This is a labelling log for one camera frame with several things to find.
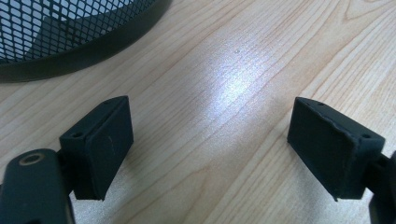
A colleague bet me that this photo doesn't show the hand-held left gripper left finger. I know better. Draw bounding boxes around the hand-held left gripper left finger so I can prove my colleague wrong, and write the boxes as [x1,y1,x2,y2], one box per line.
[59,95,134,202]

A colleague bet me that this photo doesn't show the black mesh wire basket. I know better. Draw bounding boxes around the black mesh wire basket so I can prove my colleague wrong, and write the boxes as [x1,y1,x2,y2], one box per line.
[0,0,173,84]

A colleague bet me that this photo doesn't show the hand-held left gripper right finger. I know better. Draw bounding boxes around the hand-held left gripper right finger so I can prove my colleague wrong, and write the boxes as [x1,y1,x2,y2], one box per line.
[287,96,386,203]

